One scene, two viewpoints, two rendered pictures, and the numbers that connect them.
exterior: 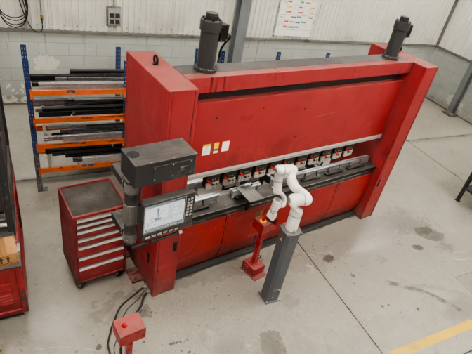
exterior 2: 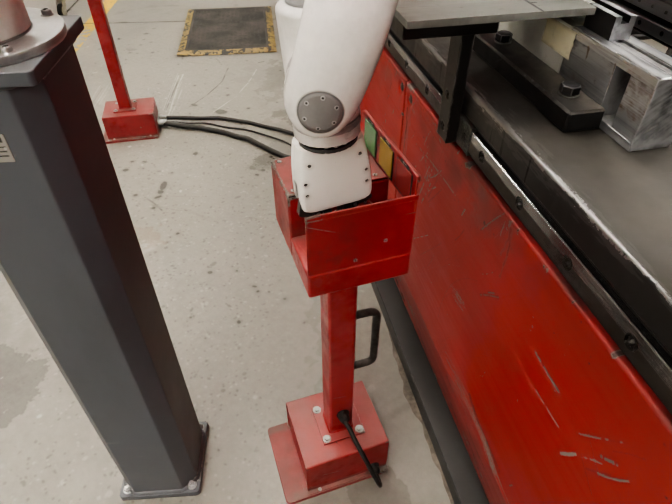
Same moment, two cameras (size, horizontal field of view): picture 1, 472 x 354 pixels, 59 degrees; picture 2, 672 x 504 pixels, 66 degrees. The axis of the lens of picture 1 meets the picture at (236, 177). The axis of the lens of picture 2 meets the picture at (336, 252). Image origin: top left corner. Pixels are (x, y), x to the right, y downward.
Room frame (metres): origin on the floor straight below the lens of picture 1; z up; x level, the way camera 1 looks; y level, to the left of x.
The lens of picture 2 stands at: (3.77, -0.97, 1.22)
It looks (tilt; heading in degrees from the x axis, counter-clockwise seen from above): 42 degrees down; 117
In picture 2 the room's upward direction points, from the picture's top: straight up
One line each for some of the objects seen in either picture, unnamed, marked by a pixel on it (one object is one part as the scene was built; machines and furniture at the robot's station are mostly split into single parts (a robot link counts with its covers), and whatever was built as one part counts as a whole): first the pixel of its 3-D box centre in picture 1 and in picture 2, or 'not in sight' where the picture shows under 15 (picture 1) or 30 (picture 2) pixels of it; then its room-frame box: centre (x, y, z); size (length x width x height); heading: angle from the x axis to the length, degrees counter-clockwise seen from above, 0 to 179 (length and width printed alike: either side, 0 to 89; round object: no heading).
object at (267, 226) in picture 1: (265, 220); (338, 200); (3.48, -0.40, 0.75); 0.20 x 0.16 x 0.18; 136
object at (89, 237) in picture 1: (93, 235); not in sight; (3.01, 1.29, 0.50); 0.50 x 0.50 x 1.00; 40
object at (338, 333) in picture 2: (258, 245); (338, 348); (3.48, -0.40, 0.39); 0.05 x 0.05 x 0.54; 46
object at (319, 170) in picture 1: (323, 169); not in sight; (4.51, -1.05, 0.92); 1.67 x 0.06 x 0.10; 130
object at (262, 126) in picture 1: (302, 123); not in sight; (4.12, -0.58, 1.66); 3.00 x 0.08 x 0.80; 130
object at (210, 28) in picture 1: (213, 41); not in sight; (3.46, 0.40, 2.54); 0.33 x 0.25 x 0.47; 130
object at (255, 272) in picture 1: (254, 267); (325, 437); (3.46, -0.42, 0.06); 0.25 x 0.20 x 0.12; 46
